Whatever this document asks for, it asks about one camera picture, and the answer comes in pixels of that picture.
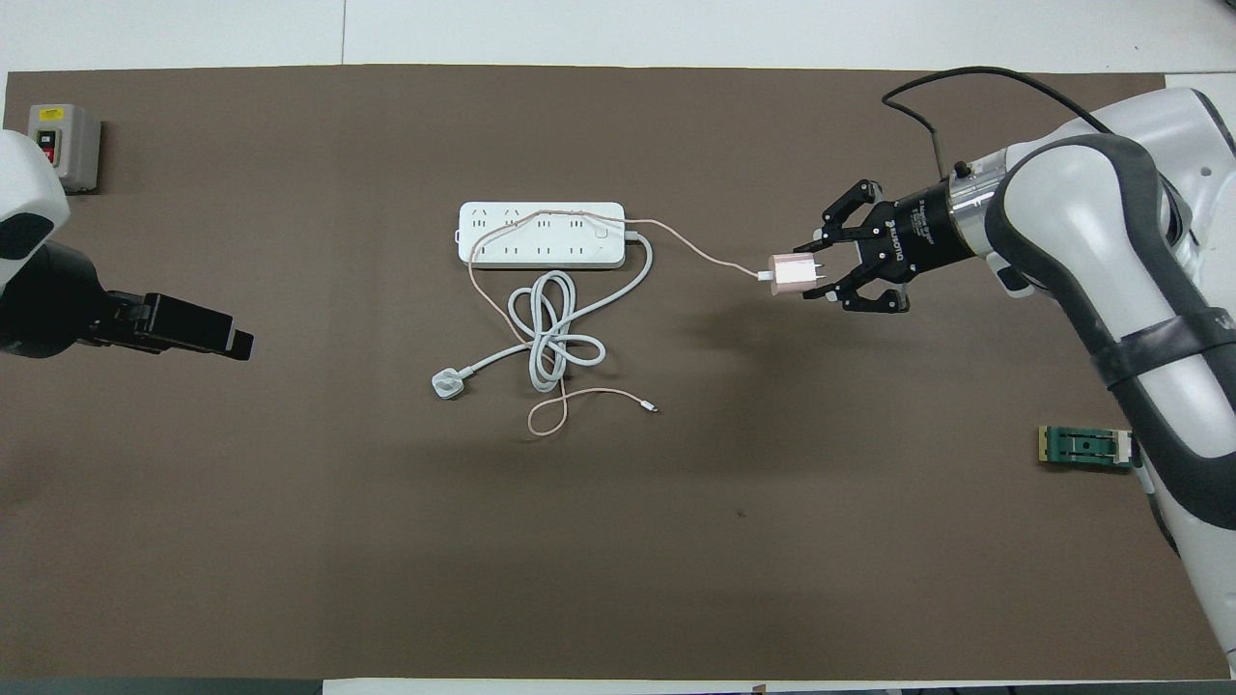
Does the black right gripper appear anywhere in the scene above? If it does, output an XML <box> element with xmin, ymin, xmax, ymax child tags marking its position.
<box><xmin>794</xmin><ymin>179</ymin><xmax>974</xmax><ymax>316</ymax></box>

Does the grey on-off switch box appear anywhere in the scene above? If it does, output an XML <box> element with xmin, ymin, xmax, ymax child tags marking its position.
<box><xmin>24</xmin><ymin>103</ymin><xmax>102</xmax><ymax>194</ymax></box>

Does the thin pink charging cable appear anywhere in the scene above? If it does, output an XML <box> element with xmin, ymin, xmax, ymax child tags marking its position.
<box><xmin>467</xmin><ymin>206</ymin><xmax>773</xmax><ymax>438</ymax></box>

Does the brown table mat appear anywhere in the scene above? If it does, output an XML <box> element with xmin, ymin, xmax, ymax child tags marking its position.
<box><xmin>0</xmin><ymin>65</ymin><xmax>1232</xmax><ymax>681</ymax></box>

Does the white power strip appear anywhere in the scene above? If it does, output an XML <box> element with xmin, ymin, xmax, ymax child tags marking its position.
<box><xmin>456</xmin><ymin>201</ymin><xmax>627</xmax><ymax>269</ymax></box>

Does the pink charger block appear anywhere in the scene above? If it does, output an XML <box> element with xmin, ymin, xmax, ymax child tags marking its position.
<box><xmin>768</xmin><ymin>253</ymin><xmax>833</xmax><ymax>296</ymax></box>

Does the green knife switch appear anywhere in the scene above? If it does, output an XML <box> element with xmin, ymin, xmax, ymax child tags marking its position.
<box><xmin>1038</xmin><ymin>425</ymin><xmax>1136</xmax><ymax>471</ymax></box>

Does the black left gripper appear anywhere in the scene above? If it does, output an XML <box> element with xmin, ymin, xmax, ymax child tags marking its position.
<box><xmin>0</xmin><ymin>241</ymin><xmax>255</xmax><ymax>361</ymax></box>

